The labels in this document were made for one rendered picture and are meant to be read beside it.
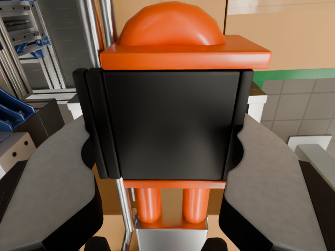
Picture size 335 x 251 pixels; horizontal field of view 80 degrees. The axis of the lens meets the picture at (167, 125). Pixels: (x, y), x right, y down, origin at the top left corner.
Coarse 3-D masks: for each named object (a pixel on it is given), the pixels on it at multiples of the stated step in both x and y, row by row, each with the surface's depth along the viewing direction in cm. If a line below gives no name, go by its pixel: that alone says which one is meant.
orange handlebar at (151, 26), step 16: (144, 16) 9; (160, 16) 9; (176, 16) 9; (192, 16) 9; (208, 16) 10; (128, 32) 10; (144, 32) 9; (160, 32) 9; (176, 32) 9; (192, 32) 9; (208, 32) 9; (144, 192) 15; (160, 192) 16; (192, 192) 15; (208, 192) 16; (144, 208) 16; (160, 208) 17; (192, 208) 16
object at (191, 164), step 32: (128, 64) 9; (160, 64) 9; (192, 64) 9; (224, 64) 9; (256, 64) 9; (128, 96) 9; (160, 96) 9; (192, 96) 9; (224, 96) 9; (128, 128) 10; (160, 128) 10; (192, 128) 10; (224, 128) 10; (128, 160) 12; (160, 160) 12; (192, 160) 11; (224, 160) 12
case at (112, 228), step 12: (96, 168) 50; (96, 180) 47; (108, 180) 47; (108, 192) 44; (216, 192) 43; (108, 204) 41; (132, 204) 41; (216, 204) 41; (108, 216) 39; (120, 216) 39; (216, 216) 39; (108, 228) 42; (120, 228) 41; (216, 228) 41; (108, 240) 44; (120, 240) 44; (132, 240) 44; (228, 240) 43
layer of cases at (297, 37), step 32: (96, 0) 61; (128, 0) 60; (160, 0) 60; (192, 0) 60; (224, 0) 60; (256, 0) 60; (288, 0) 59; (320, 0) 59; (224, 32) 65; (256, 32) 64; (288, 32) 64; (320, 32) 64; (288, 64) 69; (320, 64) 69
